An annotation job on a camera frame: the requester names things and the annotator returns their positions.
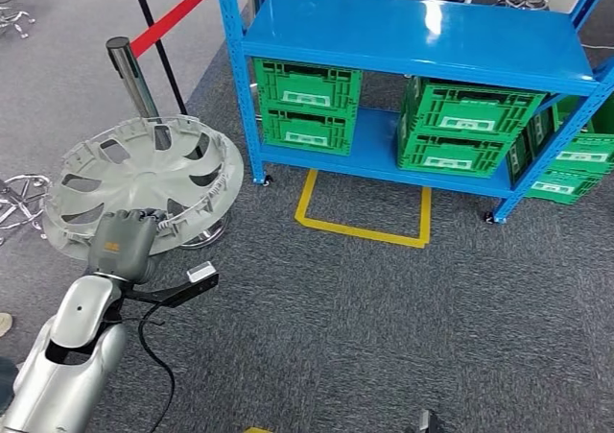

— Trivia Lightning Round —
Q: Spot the grey plastic wheel hubcap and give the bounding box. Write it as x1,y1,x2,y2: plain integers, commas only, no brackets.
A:
42,114,244,263

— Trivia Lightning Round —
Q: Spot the chrome barrier stanchion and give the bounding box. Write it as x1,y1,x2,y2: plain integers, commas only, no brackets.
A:
105,36,230,250

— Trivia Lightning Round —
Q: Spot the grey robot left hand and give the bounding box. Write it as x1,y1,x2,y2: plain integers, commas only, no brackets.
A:
87,208,167,285

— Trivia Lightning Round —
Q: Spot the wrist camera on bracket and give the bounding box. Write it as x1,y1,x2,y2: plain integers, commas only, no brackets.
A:
121,261,220,309
419,409,448,433

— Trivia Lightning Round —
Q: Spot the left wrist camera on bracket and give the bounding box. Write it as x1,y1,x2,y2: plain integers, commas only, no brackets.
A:
121,261,220,309

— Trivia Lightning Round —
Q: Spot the black slanted pole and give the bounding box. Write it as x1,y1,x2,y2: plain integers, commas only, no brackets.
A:
127,0,189,116

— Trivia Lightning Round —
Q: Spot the green plastic crate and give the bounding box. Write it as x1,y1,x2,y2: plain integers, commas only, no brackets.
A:
253,58,364,121
505,94,614,177
396,128,516,179
401,75,547,144
525,167,605,206
260,107,360,157

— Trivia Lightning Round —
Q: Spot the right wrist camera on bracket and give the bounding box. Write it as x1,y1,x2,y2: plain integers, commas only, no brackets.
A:
419,409,448,433

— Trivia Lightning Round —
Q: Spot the red barrier tape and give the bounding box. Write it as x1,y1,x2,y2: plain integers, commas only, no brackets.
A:
129,0,614,60

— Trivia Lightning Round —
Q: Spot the blue metal shelf rack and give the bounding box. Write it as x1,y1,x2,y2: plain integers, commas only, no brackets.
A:
213,0,614,226

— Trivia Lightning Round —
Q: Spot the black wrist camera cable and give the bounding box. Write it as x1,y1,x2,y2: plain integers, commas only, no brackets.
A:
137,302,176,433

